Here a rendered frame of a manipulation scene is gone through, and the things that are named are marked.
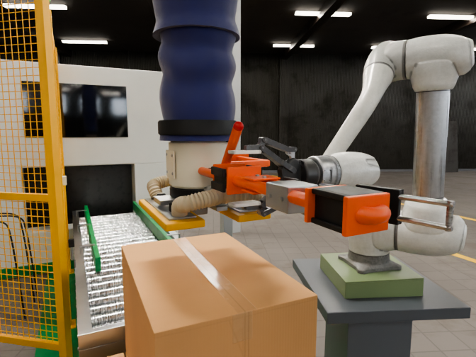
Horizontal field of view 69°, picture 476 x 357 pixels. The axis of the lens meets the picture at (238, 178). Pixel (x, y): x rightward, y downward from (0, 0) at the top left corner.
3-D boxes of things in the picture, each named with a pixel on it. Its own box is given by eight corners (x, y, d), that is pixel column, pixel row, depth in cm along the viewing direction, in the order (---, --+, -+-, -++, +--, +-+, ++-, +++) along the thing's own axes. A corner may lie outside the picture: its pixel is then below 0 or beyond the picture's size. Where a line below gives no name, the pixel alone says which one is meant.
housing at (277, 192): (263, 206, 61) (263, 181, 61) (295, 203, 64) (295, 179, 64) (285, 214, 55) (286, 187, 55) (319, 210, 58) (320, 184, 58)
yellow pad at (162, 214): (138, 205, 111) (137, 190, 111) (168, 202, 116) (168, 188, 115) (165, 232, 81) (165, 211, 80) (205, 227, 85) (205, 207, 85)
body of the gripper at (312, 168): (321, 157, 83) (288, 159, 78) (319, 193, 84) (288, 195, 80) (302, 156, 89) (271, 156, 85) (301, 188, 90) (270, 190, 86)
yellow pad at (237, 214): (194, 200, 120) (194, 185, 119) (221, 197, 124) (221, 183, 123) (238, 223, 89) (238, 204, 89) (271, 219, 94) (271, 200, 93)
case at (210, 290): (125, 349, 128) (120, 245, 123) (225, 325, 144) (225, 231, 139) (159, 508, 74) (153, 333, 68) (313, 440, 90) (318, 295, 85)
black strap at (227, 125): (149, 134, 105) (149, 121, 104) (220, 134, 115) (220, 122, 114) (170, 135, 85) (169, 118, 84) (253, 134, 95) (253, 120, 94)
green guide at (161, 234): (132, 209, 359) (132, 200, 358) (143, 208, 364) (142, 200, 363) (175, 259, 216) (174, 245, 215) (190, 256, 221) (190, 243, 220)
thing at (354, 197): (303, 222, 50) (304, 187, 49) (343, 216, 53) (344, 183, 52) (346, 237, 42) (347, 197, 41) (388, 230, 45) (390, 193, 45)
